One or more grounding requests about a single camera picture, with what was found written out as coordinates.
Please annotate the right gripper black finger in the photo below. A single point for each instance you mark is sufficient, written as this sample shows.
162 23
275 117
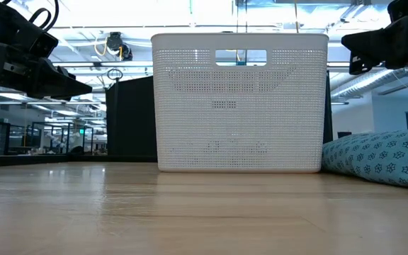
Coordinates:
372 61
367 40

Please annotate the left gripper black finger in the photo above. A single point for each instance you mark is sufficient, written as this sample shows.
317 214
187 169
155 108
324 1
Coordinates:
59 86
67 72

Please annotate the white perforated plastic basket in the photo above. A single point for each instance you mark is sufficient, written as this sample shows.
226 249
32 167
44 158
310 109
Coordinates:
190 124

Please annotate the dark background monitor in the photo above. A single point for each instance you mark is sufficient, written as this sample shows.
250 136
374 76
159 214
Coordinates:
344 135

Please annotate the teal patterned cloth bag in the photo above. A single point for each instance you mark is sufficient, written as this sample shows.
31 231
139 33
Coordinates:
384 159

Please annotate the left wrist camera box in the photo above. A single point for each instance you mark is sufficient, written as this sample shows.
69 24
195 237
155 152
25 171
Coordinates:
41 42

